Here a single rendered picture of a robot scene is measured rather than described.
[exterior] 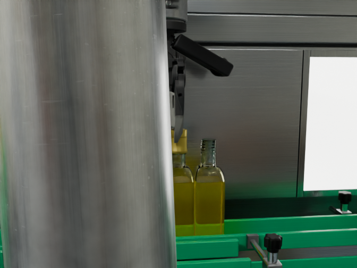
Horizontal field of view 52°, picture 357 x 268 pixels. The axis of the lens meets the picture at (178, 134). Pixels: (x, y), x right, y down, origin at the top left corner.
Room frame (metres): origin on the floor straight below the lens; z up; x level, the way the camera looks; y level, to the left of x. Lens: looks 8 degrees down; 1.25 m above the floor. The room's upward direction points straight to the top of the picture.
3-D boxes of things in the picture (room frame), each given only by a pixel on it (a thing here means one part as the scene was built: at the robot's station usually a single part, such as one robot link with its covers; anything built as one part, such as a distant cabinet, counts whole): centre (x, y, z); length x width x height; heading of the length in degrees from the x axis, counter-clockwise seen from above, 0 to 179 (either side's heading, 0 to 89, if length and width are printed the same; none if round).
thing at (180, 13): (0.68, 0.02, 1.37); 0.08 x 0.08 x 0.05
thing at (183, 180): (0.69, 0.00, 0.99); 0.06 x 0.06 x 0.21; 7
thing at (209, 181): (0.69, -0.06, 0.99); 0.06 x 0.06 x 0.21; 6
